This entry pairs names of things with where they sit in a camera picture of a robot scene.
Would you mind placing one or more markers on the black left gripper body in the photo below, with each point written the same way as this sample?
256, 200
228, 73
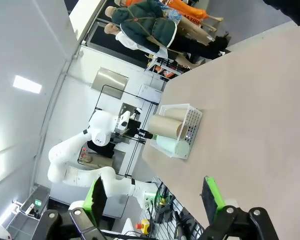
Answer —
133, 127

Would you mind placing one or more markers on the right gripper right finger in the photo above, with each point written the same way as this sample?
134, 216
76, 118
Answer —
212, 200

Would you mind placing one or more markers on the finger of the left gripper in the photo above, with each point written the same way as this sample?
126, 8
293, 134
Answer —
143, 130
147, 136

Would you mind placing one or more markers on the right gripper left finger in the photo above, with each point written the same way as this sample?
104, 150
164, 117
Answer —
97, 200

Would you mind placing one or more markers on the tall brown cup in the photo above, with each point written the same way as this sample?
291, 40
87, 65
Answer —
162, 126

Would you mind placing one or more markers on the pale green cup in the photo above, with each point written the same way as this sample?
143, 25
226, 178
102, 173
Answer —
170, 145

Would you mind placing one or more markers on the white plastic perforated basket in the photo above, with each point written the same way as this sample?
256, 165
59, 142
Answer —
193, 120

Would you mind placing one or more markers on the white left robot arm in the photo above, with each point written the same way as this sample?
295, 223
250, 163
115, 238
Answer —
65, 150

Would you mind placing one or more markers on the white cardboard box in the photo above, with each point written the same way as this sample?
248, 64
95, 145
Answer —
150, 93

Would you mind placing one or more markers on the red yellow emergency stop button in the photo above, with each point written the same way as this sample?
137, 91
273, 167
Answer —
143, 225

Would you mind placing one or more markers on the green exit sign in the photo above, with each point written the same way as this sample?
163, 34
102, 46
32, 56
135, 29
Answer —
38, 202

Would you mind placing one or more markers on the white shelf with orange boxes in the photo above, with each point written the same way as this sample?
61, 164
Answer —
165, 71

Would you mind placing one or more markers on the mannequin in white shirt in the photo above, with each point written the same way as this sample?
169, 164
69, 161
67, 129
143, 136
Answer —
126, 40

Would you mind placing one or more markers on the mannequin in green puffer jacket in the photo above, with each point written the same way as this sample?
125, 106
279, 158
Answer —
145, 27

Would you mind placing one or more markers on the rectangular ceiling light panel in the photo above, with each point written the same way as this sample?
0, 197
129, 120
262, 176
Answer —
27, 84

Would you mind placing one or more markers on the mannequin in blue patterned shirt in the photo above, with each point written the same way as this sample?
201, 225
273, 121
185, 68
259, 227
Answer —
171, 13

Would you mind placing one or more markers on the mannequin in orange shirt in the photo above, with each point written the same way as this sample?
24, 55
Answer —
192, 11

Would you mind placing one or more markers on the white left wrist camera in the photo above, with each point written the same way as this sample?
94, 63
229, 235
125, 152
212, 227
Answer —
125, 120

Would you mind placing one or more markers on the black metal frame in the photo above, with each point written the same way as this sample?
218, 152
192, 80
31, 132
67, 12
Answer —
132, 160

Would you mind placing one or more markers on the grey metal wall panel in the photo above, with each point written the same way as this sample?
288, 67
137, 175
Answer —
110, 82

